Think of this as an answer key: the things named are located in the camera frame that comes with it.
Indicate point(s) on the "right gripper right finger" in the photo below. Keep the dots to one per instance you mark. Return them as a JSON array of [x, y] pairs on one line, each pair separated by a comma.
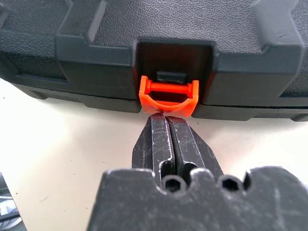
[[190, 144]]

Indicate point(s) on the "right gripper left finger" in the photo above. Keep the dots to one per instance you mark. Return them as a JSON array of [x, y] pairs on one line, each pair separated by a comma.
[[156, 144]]

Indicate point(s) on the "orange case latch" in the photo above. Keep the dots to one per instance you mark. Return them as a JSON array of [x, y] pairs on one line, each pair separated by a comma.
[[146, 96]]

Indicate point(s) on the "black plastic tool case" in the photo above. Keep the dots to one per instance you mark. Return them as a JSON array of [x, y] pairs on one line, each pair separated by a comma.
[[154, 26]]

